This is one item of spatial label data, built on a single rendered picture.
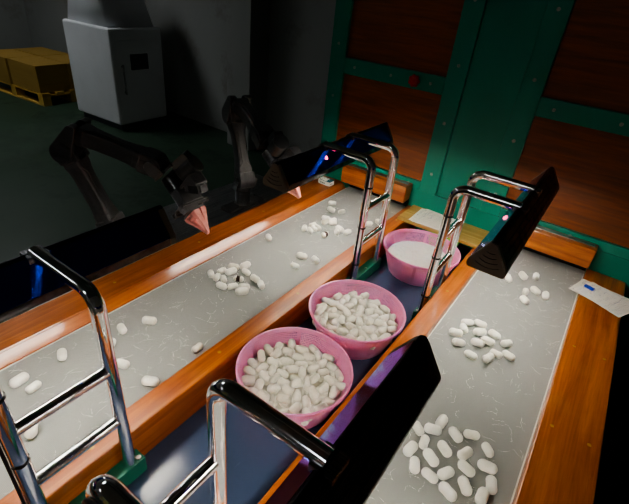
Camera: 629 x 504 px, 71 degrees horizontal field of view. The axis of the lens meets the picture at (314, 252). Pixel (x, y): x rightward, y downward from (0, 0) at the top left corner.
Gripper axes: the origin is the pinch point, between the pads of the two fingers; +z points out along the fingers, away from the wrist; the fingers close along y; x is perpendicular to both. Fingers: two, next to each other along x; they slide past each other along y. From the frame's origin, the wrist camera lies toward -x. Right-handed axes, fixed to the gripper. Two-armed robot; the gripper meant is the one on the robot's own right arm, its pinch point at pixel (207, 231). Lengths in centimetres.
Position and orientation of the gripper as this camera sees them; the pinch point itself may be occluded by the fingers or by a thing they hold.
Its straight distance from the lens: 133.4
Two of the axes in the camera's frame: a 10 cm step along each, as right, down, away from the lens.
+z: 5.6, 8.3, -0.1
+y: 5.8, -3.8, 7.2
